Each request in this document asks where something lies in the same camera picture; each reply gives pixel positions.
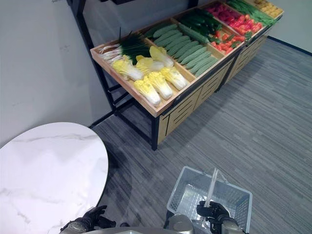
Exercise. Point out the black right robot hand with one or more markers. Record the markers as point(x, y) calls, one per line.
point(217, 210)

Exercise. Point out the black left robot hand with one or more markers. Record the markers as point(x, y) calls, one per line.
point(93, 214)

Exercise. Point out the grey plastic shopping basket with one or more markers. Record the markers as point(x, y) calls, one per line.
point(187, 187)

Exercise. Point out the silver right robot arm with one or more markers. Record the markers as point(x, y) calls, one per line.
point(228, 225)

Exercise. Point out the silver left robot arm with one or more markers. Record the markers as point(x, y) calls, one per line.
point(72, 226)

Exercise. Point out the round white marble table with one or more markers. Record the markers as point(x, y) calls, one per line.
point(46, 175)

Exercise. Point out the long wooden produce stand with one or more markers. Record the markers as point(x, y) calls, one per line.
point(185, 107)

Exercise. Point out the yellow white napa cabbage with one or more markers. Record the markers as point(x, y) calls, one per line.
point(129, 69)
point(161, 56)
point(148, 64)
point(161, 85)
point(147, 91)
point(175, 78)

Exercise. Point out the light green cucumber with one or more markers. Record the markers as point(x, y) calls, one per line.
point(189, 52)
point(165, 30)
point(174, 40)
point(202, 63)
point(205, 65)
point(179, 44)
point(168, 36)
point(184, 48)
point(208, 69)
point(193, 56)
point(198, 59)

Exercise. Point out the short wooden produce stand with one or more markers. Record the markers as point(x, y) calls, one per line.
point(248, 52)

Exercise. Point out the orange carrot pile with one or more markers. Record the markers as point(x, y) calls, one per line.
point(226, 42)

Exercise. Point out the green onion bunch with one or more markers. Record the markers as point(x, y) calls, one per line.
point(132, 46)

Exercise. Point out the long bumpy bitter gourd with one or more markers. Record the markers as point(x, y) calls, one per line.
point(195, 33)

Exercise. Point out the dark green cucumber pile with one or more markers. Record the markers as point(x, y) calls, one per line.
point(200, 20)

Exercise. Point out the red pepper pile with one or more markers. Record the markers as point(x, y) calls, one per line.
point(237, 20)

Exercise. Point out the green bean pile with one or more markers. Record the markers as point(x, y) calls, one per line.
point(256, 12)

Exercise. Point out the yellow potato pile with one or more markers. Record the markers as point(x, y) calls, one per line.
point(270, 7)

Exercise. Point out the black overhead shelf piece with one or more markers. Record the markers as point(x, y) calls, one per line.
point(120, 1)

